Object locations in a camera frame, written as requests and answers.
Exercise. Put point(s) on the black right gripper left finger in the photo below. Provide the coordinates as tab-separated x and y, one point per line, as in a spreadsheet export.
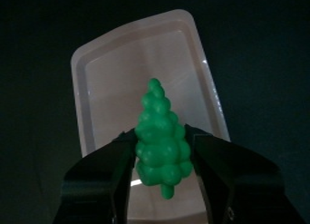
96	179

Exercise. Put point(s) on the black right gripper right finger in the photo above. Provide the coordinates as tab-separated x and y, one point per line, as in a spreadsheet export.
238	179

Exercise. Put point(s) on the green toy grape bunch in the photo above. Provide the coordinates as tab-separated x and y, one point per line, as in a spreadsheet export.
160	143

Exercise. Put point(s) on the pink rectangular plastic plate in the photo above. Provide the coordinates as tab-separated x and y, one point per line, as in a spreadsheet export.
132	82

